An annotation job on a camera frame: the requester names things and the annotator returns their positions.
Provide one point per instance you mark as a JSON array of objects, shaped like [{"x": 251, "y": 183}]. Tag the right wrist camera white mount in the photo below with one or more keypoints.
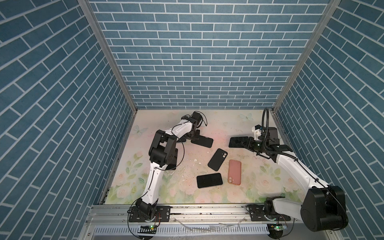
[{"x": 258, "y": 132}]

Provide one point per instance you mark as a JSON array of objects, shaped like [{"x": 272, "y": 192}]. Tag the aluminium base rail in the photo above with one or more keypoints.
[{"x": 193, "y": 222}]

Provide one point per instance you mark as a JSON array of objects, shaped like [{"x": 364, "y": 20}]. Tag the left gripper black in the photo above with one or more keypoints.
[{"x": 196, "y": 136}]

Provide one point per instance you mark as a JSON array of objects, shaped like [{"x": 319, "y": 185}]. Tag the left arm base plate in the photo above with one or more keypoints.
[{"x": 163, "y": 213}]

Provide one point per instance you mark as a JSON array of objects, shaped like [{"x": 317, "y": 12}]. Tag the pink phone case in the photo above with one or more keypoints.
[{"x": 234, "y": 172}]

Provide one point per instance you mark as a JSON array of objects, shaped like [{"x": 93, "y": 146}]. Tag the right controller board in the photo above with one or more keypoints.
[{"x": 275, "y": 231}]

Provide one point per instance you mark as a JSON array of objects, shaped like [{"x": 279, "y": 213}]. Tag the controller board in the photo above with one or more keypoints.
[
  {"x": 275, "y": 231},
  {"x": 151, "y": 229}
]

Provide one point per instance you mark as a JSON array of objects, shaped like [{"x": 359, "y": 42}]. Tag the black phone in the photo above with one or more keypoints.
[
  {"x": 210, "y": 180},
  {"x": 203, "y": 141}
]

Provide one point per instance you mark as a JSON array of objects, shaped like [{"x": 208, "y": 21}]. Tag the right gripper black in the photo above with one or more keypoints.
[{"x": 249, "y": 145}]

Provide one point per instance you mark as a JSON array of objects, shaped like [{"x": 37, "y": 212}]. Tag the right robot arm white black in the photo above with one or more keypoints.
[{"x": 324, "y": 206}]

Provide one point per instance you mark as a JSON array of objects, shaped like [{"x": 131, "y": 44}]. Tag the left controller board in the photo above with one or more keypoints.
[{"x": 151, "y": 229}]

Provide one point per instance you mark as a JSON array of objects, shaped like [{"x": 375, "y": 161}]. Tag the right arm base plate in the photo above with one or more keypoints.
[{"x": 259, "y": 213}]

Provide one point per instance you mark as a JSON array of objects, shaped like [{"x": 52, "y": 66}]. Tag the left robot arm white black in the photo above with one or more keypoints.
[{"x": 163, "y": 156}]

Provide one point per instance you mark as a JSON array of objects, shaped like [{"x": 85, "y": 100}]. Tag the black phone case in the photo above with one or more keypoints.
[
  {"x": 238, "y": 142},
  {"x": 217, "y": 159}
]

